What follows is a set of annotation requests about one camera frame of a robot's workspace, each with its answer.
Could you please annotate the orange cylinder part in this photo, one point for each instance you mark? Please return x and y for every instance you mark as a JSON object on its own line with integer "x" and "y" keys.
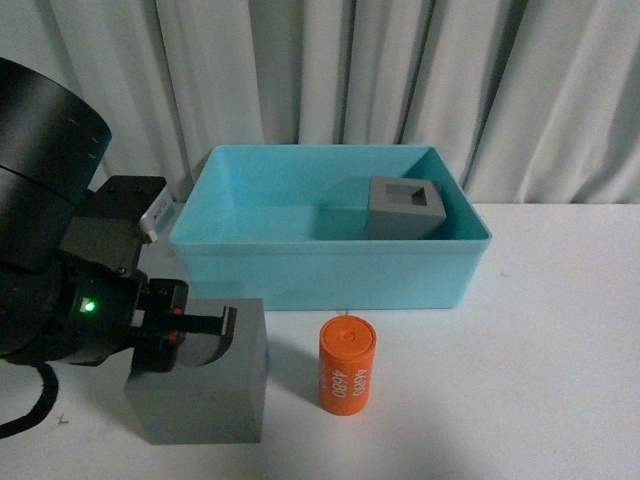
{"x": 347, "y": 348}

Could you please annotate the white curtain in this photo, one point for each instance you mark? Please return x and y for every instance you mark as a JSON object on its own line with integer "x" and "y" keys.
{"x": 527, "y": 101}

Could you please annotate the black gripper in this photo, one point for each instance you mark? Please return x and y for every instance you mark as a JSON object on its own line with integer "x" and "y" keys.
{"x": 107, "y": 305}

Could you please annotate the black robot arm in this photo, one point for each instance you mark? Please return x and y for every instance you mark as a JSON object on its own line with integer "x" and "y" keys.
{"x": 52, "y": 142}

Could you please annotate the gray hollow block part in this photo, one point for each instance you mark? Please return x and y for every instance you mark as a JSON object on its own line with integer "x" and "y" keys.
{"x": 403, "y": 208}

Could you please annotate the blue plastic box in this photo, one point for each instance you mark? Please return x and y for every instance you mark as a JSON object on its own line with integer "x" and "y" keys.
{"x": 287, "y": 224}

